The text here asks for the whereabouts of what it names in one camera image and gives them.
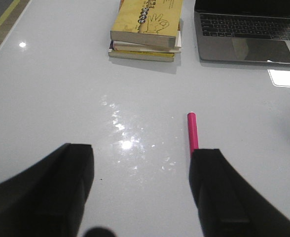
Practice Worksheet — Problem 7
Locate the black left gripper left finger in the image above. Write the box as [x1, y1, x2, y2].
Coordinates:
[0, 143, 94, 237]

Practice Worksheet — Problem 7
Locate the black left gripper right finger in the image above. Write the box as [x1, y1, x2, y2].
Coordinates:
[189, 149, 290, 237]

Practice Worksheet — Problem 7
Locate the pink highlighter pen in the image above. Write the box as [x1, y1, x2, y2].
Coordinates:
[187, 112, 199, 156]

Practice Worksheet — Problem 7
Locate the bottom yellow book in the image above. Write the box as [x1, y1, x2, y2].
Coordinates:
[108, 48, 175, 62]

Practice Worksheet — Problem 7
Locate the yellow book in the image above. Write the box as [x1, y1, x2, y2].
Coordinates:
[110, 0, 183, 48]
[108, 48, 175, 62]

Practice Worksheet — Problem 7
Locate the middle white book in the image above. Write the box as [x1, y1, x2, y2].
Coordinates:
[109, 18, 182, 54]

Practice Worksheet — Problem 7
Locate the grey laptop computer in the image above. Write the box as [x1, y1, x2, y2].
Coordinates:
[194, 0, 290, 65]

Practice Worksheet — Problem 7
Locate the top yellow book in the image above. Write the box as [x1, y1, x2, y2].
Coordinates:
[110, 0, 183, 48]

